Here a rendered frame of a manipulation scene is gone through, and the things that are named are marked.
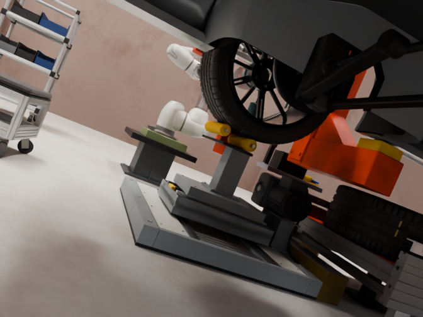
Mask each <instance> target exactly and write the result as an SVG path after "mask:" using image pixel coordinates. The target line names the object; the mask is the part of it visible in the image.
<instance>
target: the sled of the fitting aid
mask: <svg viewBox="0 0 423 317"><path fill-rule="evenodd" d="M157 193H158V194H159V195H160V197H161V199H162V200H163V202H164V203H165V205H166V206H167V208H168V209H169V211H170V212H171V213H173V214H176V215H177V216H180V217H182V218H185V219H187V220H193V221H196V222H199V223H202V224H204V225H207V226H210V227H213V228H216V229H219V230H222V231H225V232H227V233H231V234H233V235H237V236H239V237H242V238H245V239H246V240H249V241H251V242H254V243H260V244H262V245H265V246H268V245H269V243H270V241H271V238H272V236H273V234H274V231H273V230H272V229H270V228H269V227H267V226H266V225H267V223H265V222H263V223H260V222H258V221H255V220H252V219H250V218H246V217H245V216H241V215H239V214H236V213H233V212H231V211H228V210H226V209H222V208H219V207H217V206H214V205H212V204H209V203H206V202H204V201H200V200H199V199H195V198H193V197H190V196H187V195H186V194H185V193H184V191H183V190H182V189H181V188H180V187H179V186H178V185H177V184H176V183H175V182H172V181H167V180H165V179H163V180H162V182H161V184H160V186H159V189H158V191H157Z"/></svg>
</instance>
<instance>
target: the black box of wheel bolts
mask: <svg viewBox="0 0 423 317"><path fill-rule="evenodd" d="M288 155H289V153H287V152H285V151H280V150H276V149H275V151H274V154H273V156H272V159H271V161H270V163H269V165H270V166H272V167H274V168H276V169H278V170H281V171H283V172H286V173H287V174H290V175H292V176H294V177H297V178H299V179H301V180H303V178H304V176H305V174H306V172H307V169H305V168H303V167H300V166H299V165H297V164H294V163H292V162H290V161H287V158H288Z"/></svg>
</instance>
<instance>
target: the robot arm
mask: <svg viewBox="0 0 423 317"><path fill-rule="evenodd" d="M192 50H193V48H189V47H183V46H180V45H177V44H171V45H170V46H169V47H168V49H167V56H168V57H169V59H170V60H171V61H172V62H173V63H174V64H176V65H177V66H178V67H179V68H181V69H183V70H184V71H185V72H186V73H187V74H188V75H189V76H190V77H191V78H192V79H193V80H196V81H199V80H200V65H201V64H200V62H199V61H197V60H196V59H194V57H195V58H202V57H201V56H200V55H198V54H196V53H194V52H192ZM207 111H208V107H207V104H206V103H205V98H203V93H202V92H201V94H200V96H199V99H198V102H197V103H196V106H195V108H193V109H191V110H190V112H189V113H187V112H185V111H184V106H183V105H182V104H181V103H179V102H176V101H169V102H168V103H167V104H166V105H165V106H164V108H163V109H162V111H161V113H160V115H159V118H158V120H157V124H156V126H151V125H148V128H150V130H152V131H154V132H156V133H158V134H160V135H163V136H166V137H168V138H171V139H173V140H177V139H176V138H175V137H174V133H175V131H180V132H182V133H184V134H185V135H188V136H192V137H194V138H204V137H202V135H206V136H208V134H209V131H206V130H205V123H206V122H207V121H208V113H207Z"/></svg>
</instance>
